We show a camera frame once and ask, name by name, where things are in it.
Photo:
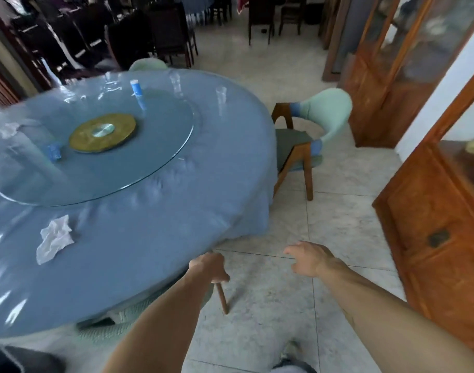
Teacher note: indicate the small blue packet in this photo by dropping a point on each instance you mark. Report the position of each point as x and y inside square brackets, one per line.
[52, 151]

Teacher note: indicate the person's grey shoe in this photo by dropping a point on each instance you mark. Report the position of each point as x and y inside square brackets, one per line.
[292, 352]

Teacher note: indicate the brown wooden door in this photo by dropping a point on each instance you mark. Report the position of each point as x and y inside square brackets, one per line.
[7, 73]

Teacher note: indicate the person's left hand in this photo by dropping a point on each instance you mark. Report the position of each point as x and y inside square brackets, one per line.
[205, 266]

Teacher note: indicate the mint chair with ribbed back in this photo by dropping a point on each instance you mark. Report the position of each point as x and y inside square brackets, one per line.
[143, 318]

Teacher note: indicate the blue round tablecloth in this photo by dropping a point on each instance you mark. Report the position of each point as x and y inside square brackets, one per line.
[143, 236]

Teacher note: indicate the blue and white canister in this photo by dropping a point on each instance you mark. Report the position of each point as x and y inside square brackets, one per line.
[135, 88]

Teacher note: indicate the large crumpled white tissue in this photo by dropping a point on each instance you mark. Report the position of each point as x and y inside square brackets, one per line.
[54, 238]

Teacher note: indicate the person's right thumb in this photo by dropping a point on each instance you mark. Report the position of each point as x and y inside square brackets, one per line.
[300, 268]

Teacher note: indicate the person's right forearm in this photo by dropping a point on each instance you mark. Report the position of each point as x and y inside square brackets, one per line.
[380, 318]

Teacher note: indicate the mint armchair with wooden legs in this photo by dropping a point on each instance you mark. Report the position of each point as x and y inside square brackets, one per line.
[303, 135]

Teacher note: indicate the round glass turntable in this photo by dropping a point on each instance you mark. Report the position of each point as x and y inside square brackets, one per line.
[104, 159]

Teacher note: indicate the dark clothing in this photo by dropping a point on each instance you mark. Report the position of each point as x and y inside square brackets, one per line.
[19, 360]

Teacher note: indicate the gold turntable base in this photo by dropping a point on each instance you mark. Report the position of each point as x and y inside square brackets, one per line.
[102, 132]

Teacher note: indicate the person's left forearm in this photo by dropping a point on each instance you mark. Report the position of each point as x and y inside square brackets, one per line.
[159, 326]

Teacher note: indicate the person's right hand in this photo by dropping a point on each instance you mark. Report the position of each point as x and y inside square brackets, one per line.
[310, 260]

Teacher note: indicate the person's left thumb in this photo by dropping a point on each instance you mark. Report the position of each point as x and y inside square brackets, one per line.
[221, 278]

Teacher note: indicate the tall wooden glass cabinet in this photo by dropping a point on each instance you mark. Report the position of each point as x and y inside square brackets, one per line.
[400, 65]

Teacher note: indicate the group of dark dining chairs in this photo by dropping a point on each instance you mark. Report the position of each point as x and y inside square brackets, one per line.
[116, 34]

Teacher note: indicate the table with pale blue cloth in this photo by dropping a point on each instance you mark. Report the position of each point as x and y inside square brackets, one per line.
[193, 7]

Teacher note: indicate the clear drinking glass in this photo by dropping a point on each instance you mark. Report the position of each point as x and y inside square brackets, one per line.
[176, 82]
[107, 76]

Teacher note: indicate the small crumpled white tissue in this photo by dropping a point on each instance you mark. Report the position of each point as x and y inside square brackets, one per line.
[8, 130]

